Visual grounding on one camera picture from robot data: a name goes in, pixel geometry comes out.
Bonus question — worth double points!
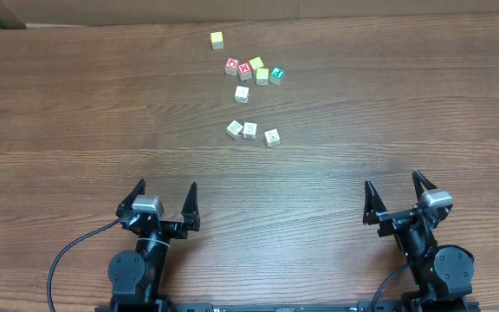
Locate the red M wooden block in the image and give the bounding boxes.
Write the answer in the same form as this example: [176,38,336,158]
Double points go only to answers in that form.
[237,62,253,81]

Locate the white block row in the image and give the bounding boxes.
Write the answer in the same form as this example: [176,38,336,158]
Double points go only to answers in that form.
[243,122,258,140]
[264,129,281,147]
[226,120,243,140]

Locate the green wooden block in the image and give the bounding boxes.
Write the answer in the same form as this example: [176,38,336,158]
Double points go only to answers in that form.
[269,67,285,85]

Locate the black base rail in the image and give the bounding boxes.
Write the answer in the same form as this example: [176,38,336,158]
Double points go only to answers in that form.
[94,301,482,312]

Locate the yellow block cluster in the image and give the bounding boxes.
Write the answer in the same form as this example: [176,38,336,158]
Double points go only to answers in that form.
[249,56,264,73]
[256,68,269,86]

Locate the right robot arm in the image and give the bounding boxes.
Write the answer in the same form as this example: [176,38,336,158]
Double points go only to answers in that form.
[359,170,481,312]

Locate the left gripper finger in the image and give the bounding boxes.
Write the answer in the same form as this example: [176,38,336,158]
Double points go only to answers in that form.
[181,182,200,231]
[116,179,146,217]

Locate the red O wooden block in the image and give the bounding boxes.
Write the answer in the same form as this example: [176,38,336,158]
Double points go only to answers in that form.
[224,57,240,76]

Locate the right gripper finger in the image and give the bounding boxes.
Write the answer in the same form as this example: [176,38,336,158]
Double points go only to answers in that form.
[412,169,437,202]
[362,180,388,225]

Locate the yellow block lower cluster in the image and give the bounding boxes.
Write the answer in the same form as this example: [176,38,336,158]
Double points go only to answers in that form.
[256,68,269,86]

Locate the cardboard box back edge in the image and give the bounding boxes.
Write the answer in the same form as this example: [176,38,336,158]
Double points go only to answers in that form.
[0,0,499,29]

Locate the yellow block upper cluster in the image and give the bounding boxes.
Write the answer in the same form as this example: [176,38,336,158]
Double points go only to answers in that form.
[249,56,264,73]

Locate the white block single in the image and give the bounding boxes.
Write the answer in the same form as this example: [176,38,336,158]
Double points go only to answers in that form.
[235,86,250,104]

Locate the far yellow wooden block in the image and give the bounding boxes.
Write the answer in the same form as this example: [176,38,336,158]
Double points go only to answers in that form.
[210,31,224,49]

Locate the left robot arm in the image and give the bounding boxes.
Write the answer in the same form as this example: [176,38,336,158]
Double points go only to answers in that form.
[107,179,200,312]

